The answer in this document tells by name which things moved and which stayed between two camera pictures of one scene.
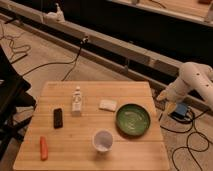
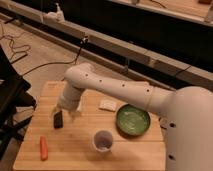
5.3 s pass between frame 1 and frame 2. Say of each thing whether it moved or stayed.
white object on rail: stayed
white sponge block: stayed
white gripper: moved
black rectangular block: stayed
